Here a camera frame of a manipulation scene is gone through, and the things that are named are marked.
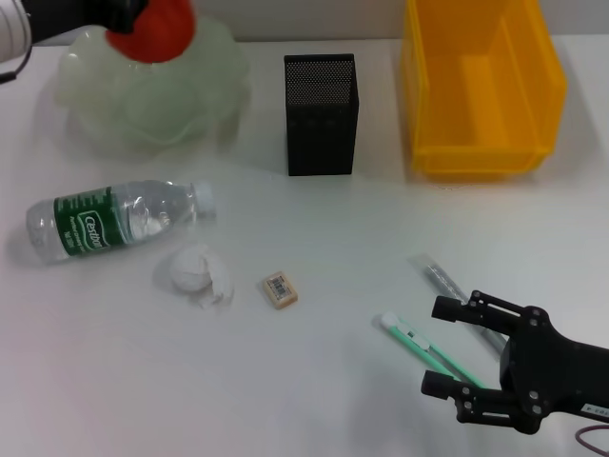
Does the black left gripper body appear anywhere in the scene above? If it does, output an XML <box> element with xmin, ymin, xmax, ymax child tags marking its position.
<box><xmin>28</xmin><ymin>0</ymin><xmax>116</xmax><ymax>48</ymax></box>

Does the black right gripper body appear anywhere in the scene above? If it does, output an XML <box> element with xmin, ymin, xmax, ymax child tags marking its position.
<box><xmin>497</xmin><ymin>306</ymin><xmax>609</xmax><ymax>435</ymax></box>

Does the red-orange toy orange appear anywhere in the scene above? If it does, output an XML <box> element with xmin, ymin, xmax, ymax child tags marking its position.
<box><xmin>105</xmin><ymin>0</ymin><xmax>197</xmax><ymax>64</ymax></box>

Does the mint green utility knife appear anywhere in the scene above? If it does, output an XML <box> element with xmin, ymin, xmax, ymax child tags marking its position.
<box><xmin>379</xmin><ymin>311</ymin><xmax>487</xmax><ymax>389</ymax></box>

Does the clear green-label water bottle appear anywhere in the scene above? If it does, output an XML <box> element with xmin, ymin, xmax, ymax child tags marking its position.
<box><xmin>26</xmin><ymin>179</ymin><xmax>216</xmax><ymax>266</ymax></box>

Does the white paper ball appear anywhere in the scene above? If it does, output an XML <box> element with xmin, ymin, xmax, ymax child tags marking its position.
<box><xmin>168</xmin><ymin>243</ymin><xmax>238</xmax><ymax>310</ymax></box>

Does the grey marker pen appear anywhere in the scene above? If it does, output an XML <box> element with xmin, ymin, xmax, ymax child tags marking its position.
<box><xmin>422</xmin><ymin>264</ymin><xmax>509</xmax><ymax>356</ymax></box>

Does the pale green translucent fruit bowl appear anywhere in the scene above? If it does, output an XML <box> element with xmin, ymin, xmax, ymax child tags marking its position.
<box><xmin>54</xmin><ymin>9</ymin><xmax>251</xmax><ymax>158</ymax></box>

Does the beige eraser with barcode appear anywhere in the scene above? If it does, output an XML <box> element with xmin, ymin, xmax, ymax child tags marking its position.
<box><xmin>261</xmin><ymin>270</ymin><xmax>300</xmax><ymax>311</ymax></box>

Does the black mesh pen holder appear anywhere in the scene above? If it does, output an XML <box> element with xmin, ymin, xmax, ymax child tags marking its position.
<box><xmin>283</xmin><ymin>52</ymin><xmax>362</xmax><ymax>177</ymax></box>

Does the yellow plastic bin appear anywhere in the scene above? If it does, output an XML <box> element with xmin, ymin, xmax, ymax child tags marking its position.
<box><xmin>399</xmin><ymin>0</ymin><xmax>568</xmax><ymax>182</ymax></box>

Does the right gripper cable with connector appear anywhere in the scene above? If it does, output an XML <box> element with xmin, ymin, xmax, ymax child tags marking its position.
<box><xmin>574</xmin><ymin>422</ymin><xmax>609</xmax><ymax>457</ymax></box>

